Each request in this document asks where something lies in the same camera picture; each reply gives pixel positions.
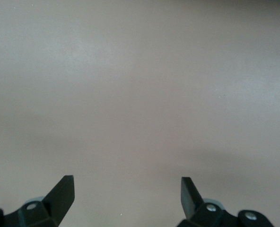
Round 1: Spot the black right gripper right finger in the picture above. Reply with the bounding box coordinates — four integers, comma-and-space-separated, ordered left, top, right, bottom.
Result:
176, 176, 274, 227

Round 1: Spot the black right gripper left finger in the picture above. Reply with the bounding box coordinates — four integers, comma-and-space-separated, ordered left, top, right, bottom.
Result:
0, 175, 75, 227

